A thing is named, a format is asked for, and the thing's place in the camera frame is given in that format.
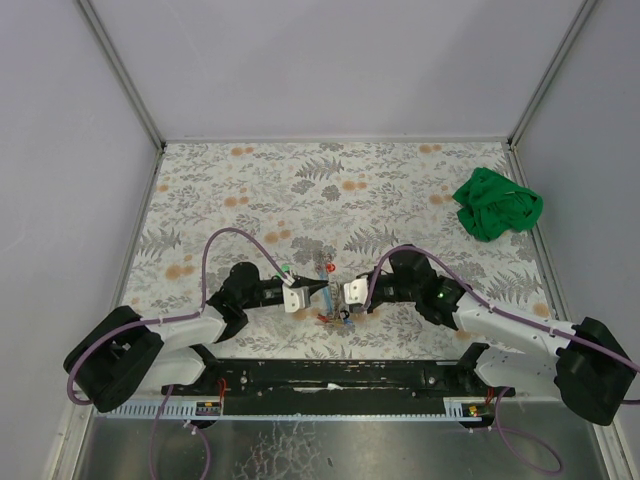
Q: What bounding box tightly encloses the grey crescent keyring holder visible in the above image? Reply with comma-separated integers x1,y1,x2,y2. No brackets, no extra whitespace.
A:
314,252,354,329

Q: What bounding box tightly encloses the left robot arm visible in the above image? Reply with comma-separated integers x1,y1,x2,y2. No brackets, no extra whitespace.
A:
63,262,328,413

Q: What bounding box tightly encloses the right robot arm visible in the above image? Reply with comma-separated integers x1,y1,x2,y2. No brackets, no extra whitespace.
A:
343,245,639,426

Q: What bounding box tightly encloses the floral table mat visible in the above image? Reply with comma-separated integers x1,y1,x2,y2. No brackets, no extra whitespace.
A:
122,142,554,359

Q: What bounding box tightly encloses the green crumpled cloth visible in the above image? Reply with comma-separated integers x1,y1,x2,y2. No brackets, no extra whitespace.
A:
452,167,544,242

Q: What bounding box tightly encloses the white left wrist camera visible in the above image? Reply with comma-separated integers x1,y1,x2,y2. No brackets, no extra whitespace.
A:
282,284,311,313

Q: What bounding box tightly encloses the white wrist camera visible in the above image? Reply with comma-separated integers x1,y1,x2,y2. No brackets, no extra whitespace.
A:
343,277,369,306
282,284,311,313

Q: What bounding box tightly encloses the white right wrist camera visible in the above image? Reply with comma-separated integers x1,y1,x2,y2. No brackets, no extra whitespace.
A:
343,277,369,306

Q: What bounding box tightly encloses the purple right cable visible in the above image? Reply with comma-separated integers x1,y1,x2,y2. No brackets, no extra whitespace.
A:
362,244,640,474

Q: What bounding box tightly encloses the purple cable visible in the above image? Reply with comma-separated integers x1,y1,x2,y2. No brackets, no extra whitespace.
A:
67,228,291,480
362,244,640,474

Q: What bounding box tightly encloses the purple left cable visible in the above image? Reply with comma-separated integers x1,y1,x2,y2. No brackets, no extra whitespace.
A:
67,228,291,480

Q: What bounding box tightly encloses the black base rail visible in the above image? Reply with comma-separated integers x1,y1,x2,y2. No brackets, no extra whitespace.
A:
172,359,499,417

